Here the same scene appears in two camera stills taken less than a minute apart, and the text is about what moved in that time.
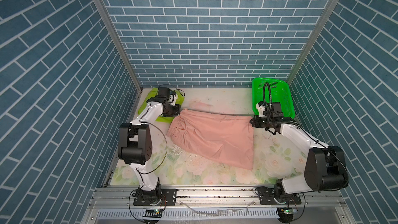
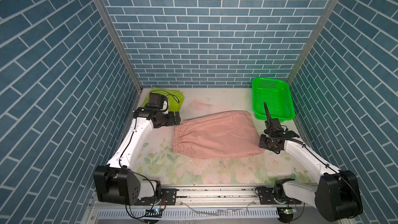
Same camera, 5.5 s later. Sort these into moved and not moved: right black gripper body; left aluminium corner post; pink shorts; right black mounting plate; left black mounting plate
Moved: pink shorts; right black gripper body
Not moved: left aluminium corner post; right black mounting plate; left black mounting plate
